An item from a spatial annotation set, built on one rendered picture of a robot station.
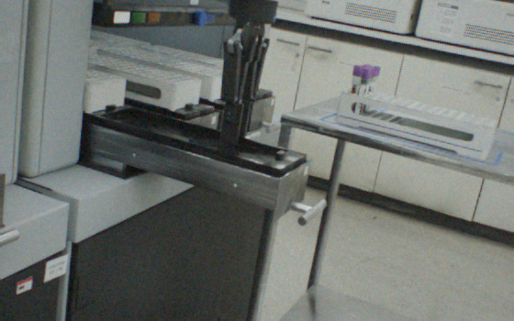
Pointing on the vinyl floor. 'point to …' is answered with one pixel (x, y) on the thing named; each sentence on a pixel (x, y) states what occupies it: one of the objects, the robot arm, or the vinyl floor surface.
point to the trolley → (497, 156)
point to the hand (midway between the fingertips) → (235, 121)
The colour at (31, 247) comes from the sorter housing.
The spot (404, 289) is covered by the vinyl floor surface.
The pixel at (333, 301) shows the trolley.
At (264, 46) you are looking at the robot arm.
